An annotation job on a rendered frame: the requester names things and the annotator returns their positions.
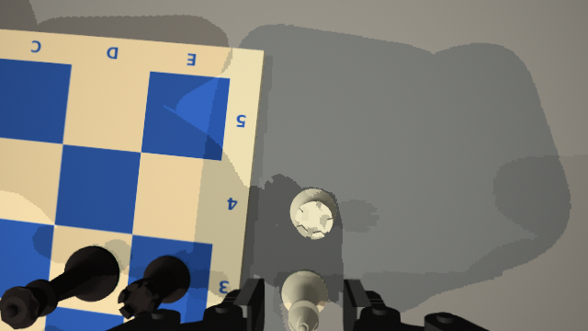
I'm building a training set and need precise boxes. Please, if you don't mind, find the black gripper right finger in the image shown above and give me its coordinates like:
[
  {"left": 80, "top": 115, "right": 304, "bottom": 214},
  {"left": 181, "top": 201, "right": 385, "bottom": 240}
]
[{"left": 343, "top": 280, "right": 489, "bottom": 331}]

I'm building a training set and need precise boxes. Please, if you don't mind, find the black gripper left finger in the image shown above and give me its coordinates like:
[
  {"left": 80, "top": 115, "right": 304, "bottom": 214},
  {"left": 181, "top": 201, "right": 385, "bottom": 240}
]
[{"left": 106, "top": 279, "right": 265, "bottom": 331}]

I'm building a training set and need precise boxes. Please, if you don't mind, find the white rook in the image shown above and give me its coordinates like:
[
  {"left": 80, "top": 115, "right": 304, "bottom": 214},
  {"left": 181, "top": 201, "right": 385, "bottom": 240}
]
[{"left": 290, "top": 188, "right": 336, "bottom": 239}]

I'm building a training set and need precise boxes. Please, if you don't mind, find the white chess piece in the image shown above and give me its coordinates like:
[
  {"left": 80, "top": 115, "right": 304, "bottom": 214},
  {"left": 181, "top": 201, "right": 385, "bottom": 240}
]
[{"left": 281, "top": 269, "right": 328, "bottom": 331}]

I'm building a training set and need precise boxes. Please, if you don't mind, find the blue and cream chessboard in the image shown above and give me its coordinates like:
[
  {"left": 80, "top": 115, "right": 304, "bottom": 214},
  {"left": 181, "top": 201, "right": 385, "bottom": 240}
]
[{"left": 0, "top": 29, "right": 266, "bottom": 331}]

